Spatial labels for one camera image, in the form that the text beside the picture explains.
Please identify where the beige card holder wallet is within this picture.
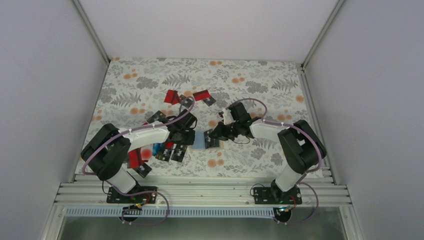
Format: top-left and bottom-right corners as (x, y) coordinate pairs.
(191, 129), (222, 150)

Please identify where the black card upper pile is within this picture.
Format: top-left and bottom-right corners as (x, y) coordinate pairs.
(146, 110), (166, 124)

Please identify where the floral table mat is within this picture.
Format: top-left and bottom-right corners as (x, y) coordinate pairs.
(85, 57), (309, 178)

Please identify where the red card bottom left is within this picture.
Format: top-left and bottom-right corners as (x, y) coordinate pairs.
(127, 148), (143, 169)

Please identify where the red card top left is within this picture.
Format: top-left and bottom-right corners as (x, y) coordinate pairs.
(164, 89), (181, 105)

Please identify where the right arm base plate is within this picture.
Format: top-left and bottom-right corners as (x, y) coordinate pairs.
(252, 186), (303, 205)

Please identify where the grey cable duct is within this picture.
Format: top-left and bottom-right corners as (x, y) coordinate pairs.
(65, 206), (274, 219)

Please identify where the white red dot card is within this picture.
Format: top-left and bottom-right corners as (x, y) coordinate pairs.
(140, 145), (153, 162)

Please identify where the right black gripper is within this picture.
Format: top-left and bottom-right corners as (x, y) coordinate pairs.
(209, 121), (240, 142)

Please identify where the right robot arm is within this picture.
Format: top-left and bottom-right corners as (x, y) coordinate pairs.
(209, 102), (327, 204)

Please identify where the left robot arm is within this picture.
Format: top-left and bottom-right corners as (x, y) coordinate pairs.
(80, 109), (198, 203)

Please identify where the red card top middle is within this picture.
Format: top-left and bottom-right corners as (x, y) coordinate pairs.
(192, 89), (211, 102)

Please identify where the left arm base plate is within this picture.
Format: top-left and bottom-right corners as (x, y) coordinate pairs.
(106, 185), (158, 205)

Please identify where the aluminium rail frame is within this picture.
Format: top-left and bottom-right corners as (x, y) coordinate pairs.
(54, 175), (352, 207)

